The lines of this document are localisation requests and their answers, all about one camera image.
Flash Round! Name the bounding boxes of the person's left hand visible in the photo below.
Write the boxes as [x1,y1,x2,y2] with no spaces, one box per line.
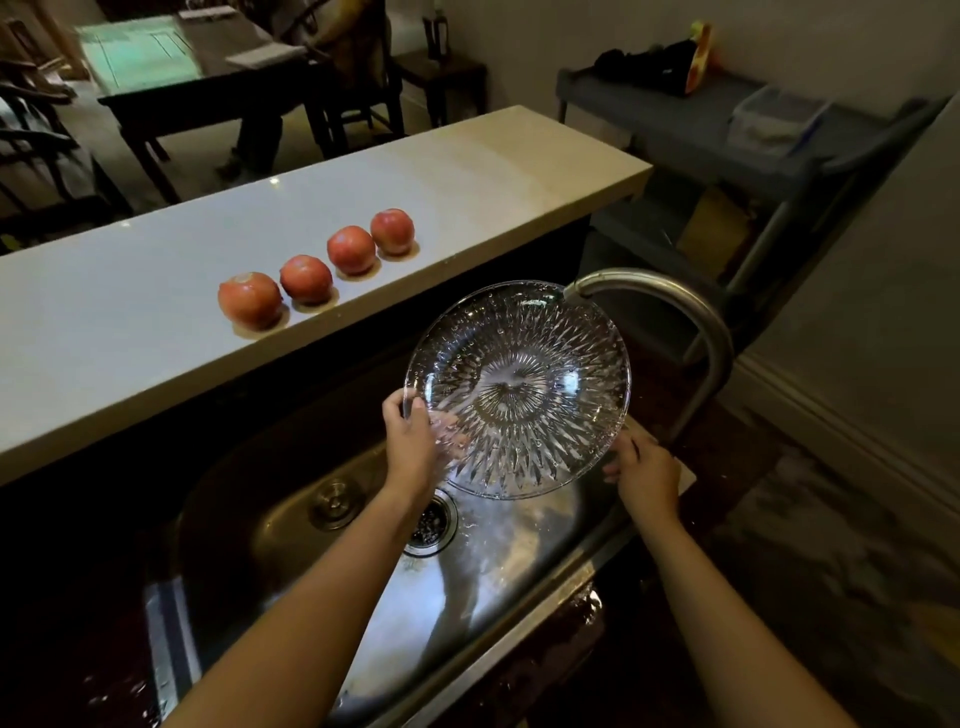
[381,387,470,503]

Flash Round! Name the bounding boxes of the person's right hand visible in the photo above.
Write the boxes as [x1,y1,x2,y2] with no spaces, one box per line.
[602,429,683,524]

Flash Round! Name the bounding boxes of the clear cut glass plate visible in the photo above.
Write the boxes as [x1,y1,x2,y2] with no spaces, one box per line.
[402,280,633,501]

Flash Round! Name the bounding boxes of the person's right forearm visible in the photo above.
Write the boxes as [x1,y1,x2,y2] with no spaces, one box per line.
[632,516,860,728]

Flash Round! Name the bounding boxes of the person's left forearm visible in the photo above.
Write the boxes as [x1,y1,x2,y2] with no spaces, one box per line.
[161,483,430,728]

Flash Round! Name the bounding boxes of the round sink drain strainer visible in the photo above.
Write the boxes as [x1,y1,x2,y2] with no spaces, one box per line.
[403,489,459,558]

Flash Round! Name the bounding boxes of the round steel sink plug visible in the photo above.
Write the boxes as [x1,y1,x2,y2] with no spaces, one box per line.
[309,478,366,533]

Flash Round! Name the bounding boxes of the curved steel faucet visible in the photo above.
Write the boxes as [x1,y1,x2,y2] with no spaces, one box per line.
[564,267,736,445]

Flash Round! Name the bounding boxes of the red tomato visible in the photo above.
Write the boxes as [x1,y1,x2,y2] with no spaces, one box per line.
[279,254,334,306]
[217,271,285,331]
[369,207,417,257]
[326,225,378,276]

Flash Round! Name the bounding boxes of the stainless steel sink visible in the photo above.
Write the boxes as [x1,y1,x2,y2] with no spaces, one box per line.
[142,408,699,728]

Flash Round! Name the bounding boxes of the brown cardboard box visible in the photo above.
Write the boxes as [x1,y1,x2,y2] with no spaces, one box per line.
[676,186,755,280]

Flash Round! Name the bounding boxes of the grey utility cart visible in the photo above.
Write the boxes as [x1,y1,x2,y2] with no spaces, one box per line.
[555,66,948,354]

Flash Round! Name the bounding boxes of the dark wooden side table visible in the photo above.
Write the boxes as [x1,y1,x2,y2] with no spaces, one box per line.
[393,51,490,129]

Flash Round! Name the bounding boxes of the dark wooden chair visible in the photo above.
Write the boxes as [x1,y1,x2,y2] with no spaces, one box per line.
[281,0,406,147]

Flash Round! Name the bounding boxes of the clear plastic container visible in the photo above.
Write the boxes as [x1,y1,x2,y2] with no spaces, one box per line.
[726,84,832,159]

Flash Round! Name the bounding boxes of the black bag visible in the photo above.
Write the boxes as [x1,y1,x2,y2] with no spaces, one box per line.
[592,39,700,97]

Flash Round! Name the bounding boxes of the white papers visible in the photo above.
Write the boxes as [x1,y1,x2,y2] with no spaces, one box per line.
[225,42,307,72]

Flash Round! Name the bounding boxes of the dark wooden dining table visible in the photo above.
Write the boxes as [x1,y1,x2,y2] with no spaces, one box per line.
[75,7,339,205]

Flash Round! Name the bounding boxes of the green table mat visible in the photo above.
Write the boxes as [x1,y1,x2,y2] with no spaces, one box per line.
[75,15,204,97]

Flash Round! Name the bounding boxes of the dark wooden armchair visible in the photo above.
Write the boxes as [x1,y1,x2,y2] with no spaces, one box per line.
[0,18,136,252]

